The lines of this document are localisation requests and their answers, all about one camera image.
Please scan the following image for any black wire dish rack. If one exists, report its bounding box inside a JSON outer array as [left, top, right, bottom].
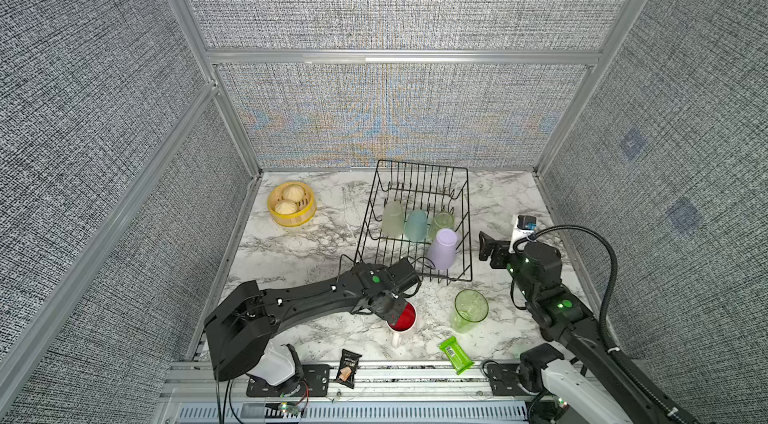
[[355, 159, 473, 283]]

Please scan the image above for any lower steamed bun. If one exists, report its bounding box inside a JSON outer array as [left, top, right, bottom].
[[274, 200, 299, 215]]

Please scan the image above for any pale yellow-green frosted cup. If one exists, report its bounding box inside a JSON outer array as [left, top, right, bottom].
[[382, 200, 405, 238]]

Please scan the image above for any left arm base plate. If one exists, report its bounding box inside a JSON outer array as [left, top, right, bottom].
[[246, 364, 331, 399]]

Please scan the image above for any green transparent glass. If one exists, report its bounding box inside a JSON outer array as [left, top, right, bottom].
[[450, 289, 489, 333]]

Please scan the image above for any light green faceted glass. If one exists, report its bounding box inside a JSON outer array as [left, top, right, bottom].
[[427, 211, 454, 241]]

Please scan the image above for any lavender plastic cup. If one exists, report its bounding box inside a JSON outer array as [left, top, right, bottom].
[[426, 228, 458, 271]]

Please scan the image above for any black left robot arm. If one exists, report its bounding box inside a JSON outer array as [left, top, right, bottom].
[[204, 258, 421, 382]]

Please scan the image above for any teal translucent cup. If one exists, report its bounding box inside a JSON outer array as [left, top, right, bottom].
[[404, 209, 428, 242]]

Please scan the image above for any upper steamed bun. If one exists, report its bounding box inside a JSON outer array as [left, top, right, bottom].
[[281, 184, 308, 207]]

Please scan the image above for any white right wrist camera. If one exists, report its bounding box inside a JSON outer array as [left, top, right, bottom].
[[509, 214, 538, 253]]

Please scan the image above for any yellow bamboo steamer basket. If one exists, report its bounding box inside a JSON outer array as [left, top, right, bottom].
[[267, 181, 316, 227]]

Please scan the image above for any steamed bun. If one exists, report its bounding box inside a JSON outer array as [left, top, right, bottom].
[[281, 184, 308, 207], [274, 200, 299, 215]]

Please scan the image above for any aluminium front rail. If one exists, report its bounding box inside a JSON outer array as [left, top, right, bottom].
[[151, 361, 532, 423]]

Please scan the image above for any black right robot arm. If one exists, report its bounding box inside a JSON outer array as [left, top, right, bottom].
[[479, 224, 697, 423]]

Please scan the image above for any black corrugated cable hose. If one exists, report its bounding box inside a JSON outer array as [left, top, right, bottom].
[[512, 224, 691, 424]]

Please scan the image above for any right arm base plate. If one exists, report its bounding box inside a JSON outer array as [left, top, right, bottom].
[[481, 360, 527, 397]]

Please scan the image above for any black snack packet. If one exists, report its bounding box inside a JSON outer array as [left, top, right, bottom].
[[334, 349, 362, 389]]

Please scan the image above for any white mug red inside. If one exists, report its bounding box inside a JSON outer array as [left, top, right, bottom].
[[388, 303, 417, 348]]

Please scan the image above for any green snack packet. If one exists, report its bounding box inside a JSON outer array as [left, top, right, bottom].
[[439, 336, 474, 375]]

